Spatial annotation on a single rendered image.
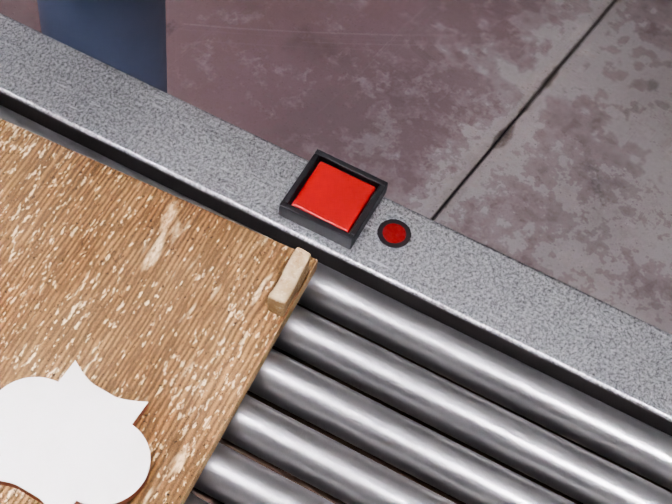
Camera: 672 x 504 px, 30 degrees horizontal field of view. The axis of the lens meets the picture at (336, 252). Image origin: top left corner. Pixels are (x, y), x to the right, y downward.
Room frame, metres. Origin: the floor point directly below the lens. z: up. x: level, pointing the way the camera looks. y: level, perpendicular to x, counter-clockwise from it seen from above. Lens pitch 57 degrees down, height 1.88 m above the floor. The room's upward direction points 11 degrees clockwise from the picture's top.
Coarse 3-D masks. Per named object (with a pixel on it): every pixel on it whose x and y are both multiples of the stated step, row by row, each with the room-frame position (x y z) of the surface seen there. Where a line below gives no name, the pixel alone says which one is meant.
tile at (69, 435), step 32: (32, 384) 0.43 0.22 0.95; (64, 384) 0.43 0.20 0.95; (0, 416) 0.40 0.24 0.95; (32, 416) 0.40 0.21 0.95; (64, 416) 0.41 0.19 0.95; (96, 416) 0.41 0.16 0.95; (128, 416) 0.42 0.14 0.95; (0, 448) 0.37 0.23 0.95; (32, 448) 0.37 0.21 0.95; (64, 448) 0.38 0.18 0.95; (96, 448) 0.38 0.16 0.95; (128, 448) 0.39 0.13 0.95; (0, 480) 0.34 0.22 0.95; (32, 480) 0.35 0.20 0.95; (64, 480) 0.35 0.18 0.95; (96, 480) 0.36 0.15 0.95; (128, 480) 0.36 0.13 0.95
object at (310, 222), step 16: (320, 160) 0.72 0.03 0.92; (336, 160) 0.72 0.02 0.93; (304, 176) 0.69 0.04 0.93; (368, 176) 0.71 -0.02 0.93; (288, 192) 0.67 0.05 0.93; (384, 192) 0.70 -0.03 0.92; (288, 208) 0.65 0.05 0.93; (368, 208) 0.67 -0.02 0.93; (304, 224) 0.65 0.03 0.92; (320, 224) 0.64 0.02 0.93; (336, 240) 0.64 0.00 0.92; (352, 240) 0.63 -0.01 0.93
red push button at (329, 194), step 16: (320, 176) 0.70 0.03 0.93; (336, 176) 0.70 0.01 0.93; (352, 176) 0.71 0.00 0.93; (304, 192) 0.68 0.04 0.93; (320, 192) 0.68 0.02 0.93; (336, 192) 0.68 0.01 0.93; (352, 192) 0.69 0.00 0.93; (368, 192) 0.69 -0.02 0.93; (304, 208) 0.66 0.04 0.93; (320, 208) 0.66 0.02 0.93; (336, 208) 0.67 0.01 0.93; (352, 208) 0.67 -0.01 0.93; (336, 224) 0.65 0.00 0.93; (352, 224) 0.65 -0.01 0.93
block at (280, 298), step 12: (300, 252) 0.59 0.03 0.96; (288, 264) 0.58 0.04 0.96; (300, 264) 0.58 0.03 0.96; (288, 276) 0.56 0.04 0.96; (300, 276) 0.57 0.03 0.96; (276, 288) 0.55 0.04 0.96; (288, 288) 0.55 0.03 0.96; (276, 300) 0.54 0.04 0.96; (288, 300) 0.54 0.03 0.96; (276, 312) 0.54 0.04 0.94
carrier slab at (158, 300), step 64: (0, 128) 0.68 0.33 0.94; (0, 192) 0.61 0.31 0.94; (64, 192) 0.62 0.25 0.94; (128, 192) 0.64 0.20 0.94; (0, 256) 0.55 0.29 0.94; (64, 256) 0.56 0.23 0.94; (128, 256) 0.57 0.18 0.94; (192, 256) 0.58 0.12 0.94; (256, 256) 0.59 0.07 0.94; (0, 320) 0.49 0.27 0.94; (64, 320) 0.50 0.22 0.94; (128, 320) 0.51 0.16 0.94; (192, 320) 0.52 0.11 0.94; (256, 320) 0.53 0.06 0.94; (0, 384) 0.43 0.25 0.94; (128, 384) 0.45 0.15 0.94; (192, 384) 0.46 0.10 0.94; (192, 448) 0.40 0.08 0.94
